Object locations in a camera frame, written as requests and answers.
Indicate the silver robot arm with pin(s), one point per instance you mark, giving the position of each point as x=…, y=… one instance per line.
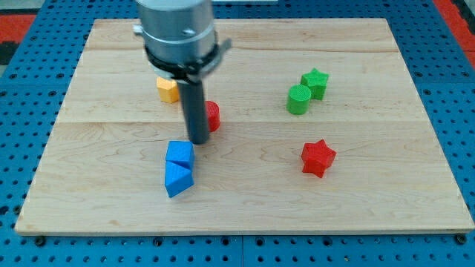
x=180, y=39

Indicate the red star block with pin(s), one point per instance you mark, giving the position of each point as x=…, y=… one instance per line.
x=317, y=158

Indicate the green star block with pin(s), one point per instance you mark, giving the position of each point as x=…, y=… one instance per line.
x=316, y=81

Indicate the red cylinder block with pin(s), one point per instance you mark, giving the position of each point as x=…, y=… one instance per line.
x=213, y=114

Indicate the blue cube block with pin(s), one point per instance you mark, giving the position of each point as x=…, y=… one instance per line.
x=181, y=153

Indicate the black cylindrical pointer rod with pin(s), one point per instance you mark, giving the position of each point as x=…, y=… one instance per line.
x=194, y=110

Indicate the green cylinder block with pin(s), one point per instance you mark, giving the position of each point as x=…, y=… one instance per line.
x=298, y=99

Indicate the blue triangle block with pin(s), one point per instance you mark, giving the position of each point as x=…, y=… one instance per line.
x=177, y=179

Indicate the wooden board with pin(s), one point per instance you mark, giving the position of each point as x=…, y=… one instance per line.
x=102, y=172

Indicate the yellow pentagon block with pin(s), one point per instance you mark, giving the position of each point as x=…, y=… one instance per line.
x=168, y=90

